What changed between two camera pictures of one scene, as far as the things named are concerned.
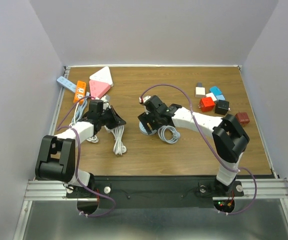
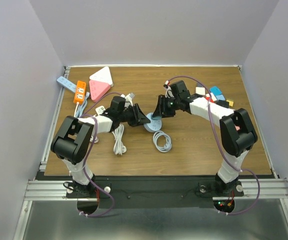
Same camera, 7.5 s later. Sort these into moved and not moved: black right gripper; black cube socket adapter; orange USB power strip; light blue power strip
Moved: black right gripper
Not moved: black cube socket adapter; orange USB power strip; light blue power strip
